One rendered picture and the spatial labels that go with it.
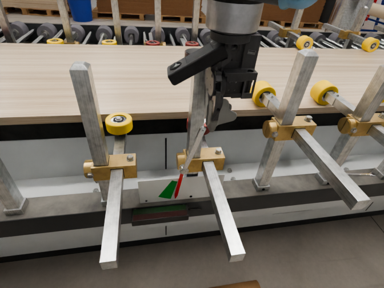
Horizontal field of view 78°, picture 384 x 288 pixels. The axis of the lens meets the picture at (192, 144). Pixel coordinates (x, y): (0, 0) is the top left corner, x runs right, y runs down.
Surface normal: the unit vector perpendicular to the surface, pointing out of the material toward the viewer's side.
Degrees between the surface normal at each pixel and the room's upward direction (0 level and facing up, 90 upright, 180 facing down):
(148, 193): 90
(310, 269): 0
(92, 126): 90
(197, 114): 90
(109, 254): 0
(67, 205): 0
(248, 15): 89
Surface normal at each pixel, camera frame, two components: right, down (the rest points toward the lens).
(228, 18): -0.32, 0.59
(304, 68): 0.17, 0.62
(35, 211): 0.07, -0.78
